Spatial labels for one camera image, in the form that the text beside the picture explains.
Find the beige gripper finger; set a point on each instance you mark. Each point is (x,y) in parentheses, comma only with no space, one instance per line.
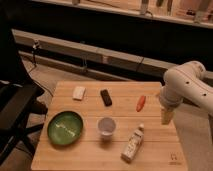
(166,116)

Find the wooden table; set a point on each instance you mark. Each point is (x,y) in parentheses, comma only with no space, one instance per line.
(122,130)

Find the white sponge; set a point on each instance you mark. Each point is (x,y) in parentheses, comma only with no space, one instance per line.
(78,93)

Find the black office chair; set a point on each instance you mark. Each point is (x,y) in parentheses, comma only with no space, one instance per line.
(18,95)

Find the white bottle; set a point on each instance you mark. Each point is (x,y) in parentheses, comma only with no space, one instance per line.
(133,144)

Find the orange carrot toy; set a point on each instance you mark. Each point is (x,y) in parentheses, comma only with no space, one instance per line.
(141,103)

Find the black eraser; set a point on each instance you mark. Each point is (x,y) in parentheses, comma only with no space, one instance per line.
(106,97)

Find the green plate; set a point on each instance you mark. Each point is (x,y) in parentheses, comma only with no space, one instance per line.
(65,128)

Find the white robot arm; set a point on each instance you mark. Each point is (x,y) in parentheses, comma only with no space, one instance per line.
(185,81)

